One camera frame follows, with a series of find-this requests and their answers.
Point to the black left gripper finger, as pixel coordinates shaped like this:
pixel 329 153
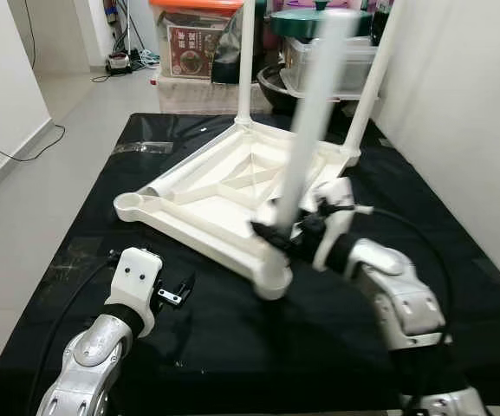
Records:
pixel 186 286

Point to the clear tape strip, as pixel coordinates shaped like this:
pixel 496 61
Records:
pixel 141 147

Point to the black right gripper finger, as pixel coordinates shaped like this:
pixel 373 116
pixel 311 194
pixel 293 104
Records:
pixel 274 238

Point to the large black basin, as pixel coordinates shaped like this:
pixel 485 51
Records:
pixel 271 87

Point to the black plastic bag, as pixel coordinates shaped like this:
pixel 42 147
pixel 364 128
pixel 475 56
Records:
pixel 226 61

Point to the beige cloth covered bench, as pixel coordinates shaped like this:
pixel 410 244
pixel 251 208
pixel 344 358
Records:
pixel 198 95

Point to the black tablecloth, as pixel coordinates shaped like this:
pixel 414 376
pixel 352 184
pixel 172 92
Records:
pixel 232 347

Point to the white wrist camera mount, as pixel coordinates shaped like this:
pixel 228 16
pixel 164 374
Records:
pixel 336 195
pixel 137 273

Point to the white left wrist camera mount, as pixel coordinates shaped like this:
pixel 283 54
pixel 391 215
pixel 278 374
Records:
pixel 137 273

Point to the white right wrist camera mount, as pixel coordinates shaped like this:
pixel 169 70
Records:
pixel 336 195

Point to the red printed carton box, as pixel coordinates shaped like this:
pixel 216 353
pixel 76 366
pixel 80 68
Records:
pixel 191 52

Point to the green round pot lid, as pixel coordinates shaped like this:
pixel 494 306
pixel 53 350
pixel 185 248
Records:
pixel 293 22

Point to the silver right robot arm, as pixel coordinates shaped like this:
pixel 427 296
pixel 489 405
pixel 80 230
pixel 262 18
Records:
pixel 397 295

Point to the clear tape patch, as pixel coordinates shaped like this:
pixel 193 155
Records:
pixel 81 256

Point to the clear plastic storage box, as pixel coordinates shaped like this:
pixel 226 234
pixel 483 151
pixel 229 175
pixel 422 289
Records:
pixel 358 61

